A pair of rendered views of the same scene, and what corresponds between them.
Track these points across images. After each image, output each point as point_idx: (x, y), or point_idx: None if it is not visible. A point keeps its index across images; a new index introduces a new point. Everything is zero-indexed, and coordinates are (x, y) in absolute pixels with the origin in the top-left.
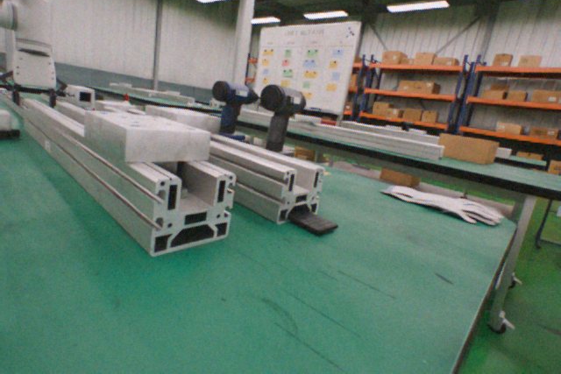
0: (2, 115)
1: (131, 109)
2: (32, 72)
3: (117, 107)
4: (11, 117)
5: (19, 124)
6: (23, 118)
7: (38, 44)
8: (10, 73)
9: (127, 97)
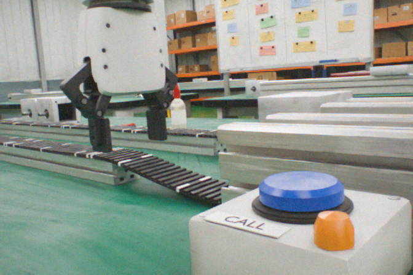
0: (403, 210)
1: (347, 98)
2: (131, 56)
3: (334, 100)
4: (77, 187)
5: (154, 205)
6: (98, 182)
7: None
8: (85, 70)
9: (179, 91)
